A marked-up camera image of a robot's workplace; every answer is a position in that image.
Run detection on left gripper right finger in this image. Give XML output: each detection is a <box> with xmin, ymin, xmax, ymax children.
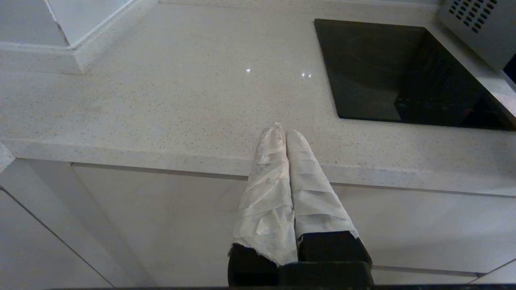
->
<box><xmin>285</xmin><ymin>128</ymin><xmax>372</xmax><ymax>264</ymax></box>

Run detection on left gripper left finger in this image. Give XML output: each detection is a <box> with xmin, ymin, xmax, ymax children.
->
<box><xmin>228</xmin><ymin>122</ymin><xmax>299</xmax><ymax>287</ymax></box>

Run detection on silver microwave oven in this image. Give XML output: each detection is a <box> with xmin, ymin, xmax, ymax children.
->
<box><xmin>437</xmin><ymin>0</ymin><xmax>516</xmax><ymax>73</ymax></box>

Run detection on beige cabinet front panel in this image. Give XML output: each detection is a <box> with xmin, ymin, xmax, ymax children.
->
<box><xmin>322</xmin><ymin>182</ymin><xmax>516</xmax><ymax>284</ymax></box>
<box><xmin>72</xmin><ymin>162</ymin><xmax>251</xmax><ymax>287</ymax></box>

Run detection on black induction cooktop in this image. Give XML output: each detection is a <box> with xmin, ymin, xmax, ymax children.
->
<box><xmin>314</xmin><ymin>19</ymin><xmax>516</xmax><ymax>131</ymax></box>

